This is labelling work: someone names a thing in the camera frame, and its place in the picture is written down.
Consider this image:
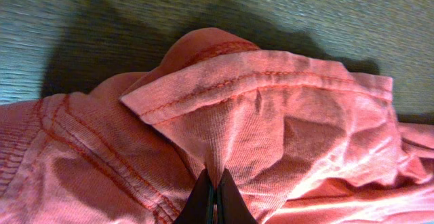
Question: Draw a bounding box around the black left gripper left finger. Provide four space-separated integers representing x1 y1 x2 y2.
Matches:
174 169 214 224

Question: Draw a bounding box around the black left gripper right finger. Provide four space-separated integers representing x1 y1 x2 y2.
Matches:
216 169 258 224

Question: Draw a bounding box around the red soccer t-shirt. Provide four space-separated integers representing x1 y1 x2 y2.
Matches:
1 28 433 223

